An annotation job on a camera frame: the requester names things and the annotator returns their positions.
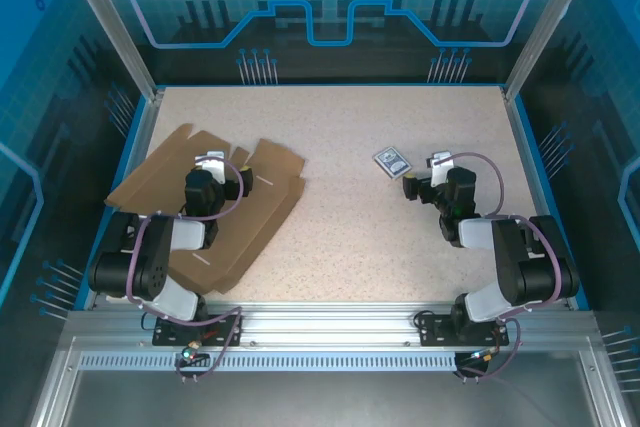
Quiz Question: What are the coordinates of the blue playing card deck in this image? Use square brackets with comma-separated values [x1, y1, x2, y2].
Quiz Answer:
[372, 145, 414, 181]

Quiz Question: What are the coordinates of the brown cardboard box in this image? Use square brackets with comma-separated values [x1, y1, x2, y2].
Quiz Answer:
[103, 122, 307, 297]

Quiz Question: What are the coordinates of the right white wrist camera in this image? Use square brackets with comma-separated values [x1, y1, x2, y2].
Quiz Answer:
[426, 149, 455, 187]

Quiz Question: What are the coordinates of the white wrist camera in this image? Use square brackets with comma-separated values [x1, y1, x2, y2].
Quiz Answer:
[193, 149, 227, 184]
[426, 149, 455, 187]

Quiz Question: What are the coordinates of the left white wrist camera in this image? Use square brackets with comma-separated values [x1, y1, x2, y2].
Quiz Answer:
[193, 149, 227, 184]

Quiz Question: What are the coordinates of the right aluminium side rail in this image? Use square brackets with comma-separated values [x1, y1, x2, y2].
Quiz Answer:
[502, 86, 574, 311]

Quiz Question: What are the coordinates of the aluminium side rail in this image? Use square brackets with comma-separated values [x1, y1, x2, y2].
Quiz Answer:
[502, 86, 574, 311]
[82, 88, 166, 311]

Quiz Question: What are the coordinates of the left aluminium side rail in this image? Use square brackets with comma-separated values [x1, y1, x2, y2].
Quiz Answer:
[82, 88, 166, 311]

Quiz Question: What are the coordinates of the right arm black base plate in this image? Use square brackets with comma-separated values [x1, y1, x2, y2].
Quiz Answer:
[414, 311, 511, 347]

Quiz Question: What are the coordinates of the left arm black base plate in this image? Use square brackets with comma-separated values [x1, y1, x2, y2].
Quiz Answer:
[151, 313, 245, 348]

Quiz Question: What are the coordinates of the aluminium mounting rail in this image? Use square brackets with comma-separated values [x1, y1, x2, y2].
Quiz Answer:
[64, 301, 601, 348]

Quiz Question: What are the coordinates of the slotted grey cable duct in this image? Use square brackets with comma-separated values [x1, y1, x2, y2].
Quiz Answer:
[78, 351, 460, 374]

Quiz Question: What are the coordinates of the left aluminium frame post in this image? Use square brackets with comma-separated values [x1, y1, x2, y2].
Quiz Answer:
[54, 0, 167, 102]

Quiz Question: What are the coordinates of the aluminium frame post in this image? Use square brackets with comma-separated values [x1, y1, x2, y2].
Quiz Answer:
[54, 0, 167, 102]
[501, 0, 605, 103]

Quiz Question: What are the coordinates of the right aluminium frame post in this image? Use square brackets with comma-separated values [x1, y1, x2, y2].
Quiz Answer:
[501, 0, 605, 103]

